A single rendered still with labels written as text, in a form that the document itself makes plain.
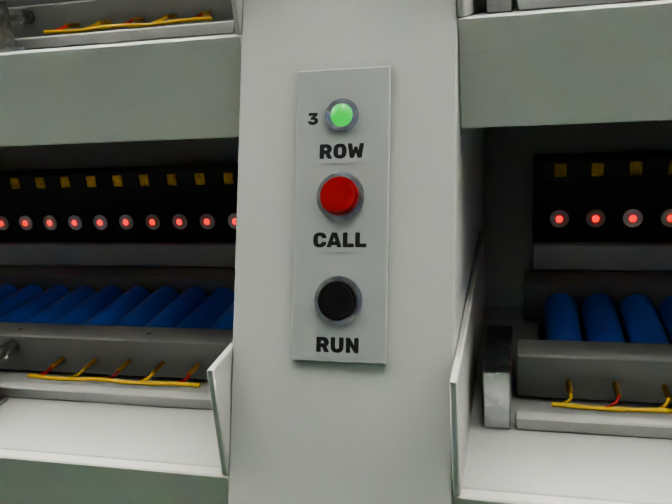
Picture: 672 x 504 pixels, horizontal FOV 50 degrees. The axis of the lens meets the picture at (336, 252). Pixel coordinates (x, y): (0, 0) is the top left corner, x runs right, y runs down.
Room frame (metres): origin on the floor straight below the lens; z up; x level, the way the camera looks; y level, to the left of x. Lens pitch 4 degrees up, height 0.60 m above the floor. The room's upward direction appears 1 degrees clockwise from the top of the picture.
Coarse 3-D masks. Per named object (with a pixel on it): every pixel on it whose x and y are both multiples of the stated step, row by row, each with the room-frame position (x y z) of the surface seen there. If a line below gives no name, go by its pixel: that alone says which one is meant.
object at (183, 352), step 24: (0, 336) 0.41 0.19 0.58; (24, 336) 0.41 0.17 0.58; (48, 336) 0.40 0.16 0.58; (72, 336) 0.40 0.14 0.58; (96, 336) 0.40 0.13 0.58; (120, 336) 0.40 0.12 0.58; (144, 336) 0.39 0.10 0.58; (168, 336) 0.39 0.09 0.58; (192, 336) 0.39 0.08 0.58; (216, 336) 0.39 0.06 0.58; (0, 360) 0.42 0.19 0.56; (24, 360) 0.41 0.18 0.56; (48, 360) 0.41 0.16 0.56; (72, 360) 0.40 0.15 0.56; (96, 360) 0.40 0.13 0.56; (120, 360) 0.40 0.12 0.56; (144, 360) 0.39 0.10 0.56; (168, 360) 0.39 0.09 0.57; (192, 360) 0.39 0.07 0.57; (144, 384) 0.38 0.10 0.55; (168, 384) 0.37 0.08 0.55; (192, 384) 0.37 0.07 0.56
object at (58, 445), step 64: (0, 256) 0.53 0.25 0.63; (64, 256) 0.52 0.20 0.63; (128, 256) 0.51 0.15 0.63; (192, 256) 0.49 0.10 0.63; (64, 384) 0.40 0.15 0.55; (128, 384) 0.39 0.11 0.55; (0, 448) 0.35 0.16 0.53; (64, 448) 0.34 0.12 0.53; (128, 448) 0.34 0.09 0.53; (192, 448) 0.33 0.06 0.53
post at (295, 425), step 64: (256, 0) 0.31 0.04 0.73; (320, 0) 0.30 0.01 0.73; (384, 0) 0.29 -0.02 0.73; (448, 0) 0.29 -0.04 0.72; (256, 64) 0.31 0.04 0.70; (320, 64) 0.30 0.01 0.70; (384, 64) 0.29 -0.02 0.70; (448, 64) 0.29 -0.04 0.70; (256, 128) 0.31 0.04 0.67; (448, 128) 0.29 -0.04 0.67; (256, 192) 0.31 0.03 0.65; (448, 192) 0.29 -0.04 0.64; (256, 256) 0.31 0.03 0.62; (448, 256) 0.29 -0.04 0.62; (256, 320) 0.31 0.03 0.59; (448, 320) 0.29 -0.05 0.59; (256, 384) 0.31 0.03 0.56; (320, 384) 0.30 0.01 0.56; (384, 384) 0.29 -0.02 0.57; (448, 384) 0.29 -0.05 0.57; (256, 448) 0.31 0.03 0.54; (320, 448) 0.30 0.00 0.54; (384, 448) 0.29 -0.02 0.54; (448, 448) 0.29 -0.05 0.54
